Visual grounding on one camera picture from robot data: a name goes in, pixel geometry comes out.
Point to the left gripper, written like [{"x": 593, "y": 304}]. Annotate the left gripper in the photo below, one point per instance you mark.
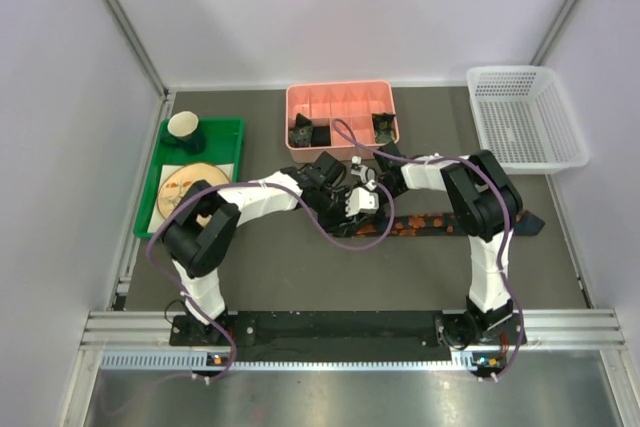
[{"x": 339, "y": 223}]

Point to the black orange floral tie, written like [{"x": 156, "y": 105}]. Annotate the black orange floral tie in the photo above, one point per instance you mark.
[{"x": 440, "y": 224}]

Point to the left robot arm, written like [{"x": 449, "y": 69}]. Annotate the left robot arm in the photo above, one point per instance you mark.
[{"x": 198, "y": 238}]

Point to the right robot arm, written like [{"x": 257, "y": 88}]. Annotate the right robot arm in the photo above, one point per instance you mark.
[{"x": 485, "y": 204}]

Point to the rolled dark floral tie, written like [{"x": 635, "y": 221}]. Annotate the rolled dark floral tie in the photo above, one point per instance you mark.
[{"x": 300, "y": 135}]

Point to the rolled navy yellow floral tie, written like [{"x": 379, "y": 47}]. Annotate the rolled navy yellow floral tie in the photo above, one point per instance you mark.
[{"x": 384, "y": 128}]

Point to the pink divided organizer box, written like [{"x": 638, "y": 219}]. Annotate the pink divided organizer box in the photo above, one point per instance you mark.
[{"x": 346, "y": 107}]

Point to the green plastic tray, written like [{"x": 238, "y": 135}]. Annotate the green plastic tray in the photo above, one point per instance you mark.
[{"x": 224, "y": 146}]

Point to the round painted wooden plate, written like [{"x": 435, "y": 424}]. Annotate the round painted wooden plate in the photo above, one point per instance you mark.
[{"x": 172, "y": 192}]

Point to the white perforated plastic basket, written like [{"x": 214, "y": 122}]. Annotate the white perforated plastic basket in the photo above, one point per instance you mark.
[{"x": 523, "y": 116}]

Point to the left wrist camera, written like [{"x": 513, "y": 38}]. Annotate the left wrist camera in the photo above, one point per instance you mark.
[{"x": 361, "y": 201}]

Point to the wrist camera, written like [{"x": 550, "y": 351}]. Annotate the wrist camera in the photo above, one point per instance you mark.
[
  {"x": 364, "y": 177},
  {"x": 361, "y": 201}
]

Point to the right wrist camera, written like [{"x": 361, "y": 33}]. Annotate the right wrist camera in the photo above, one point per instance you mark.
[{"x": 364, "y": 177}]

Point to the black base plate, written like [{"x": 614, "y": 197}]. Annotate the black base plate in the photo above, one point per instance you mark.
[{"x": 359, "y": 336}]

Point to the grey slotted cable duct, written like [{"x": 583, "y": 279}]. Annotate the grey slotted cable duct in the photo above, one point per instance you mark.
[{"x": 206, "y": 362}]

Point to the aluminium frame rail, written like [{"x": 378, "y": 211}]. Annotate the aluminium frame rail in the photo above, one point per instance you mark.
[{"x": 132, "y": 39}]

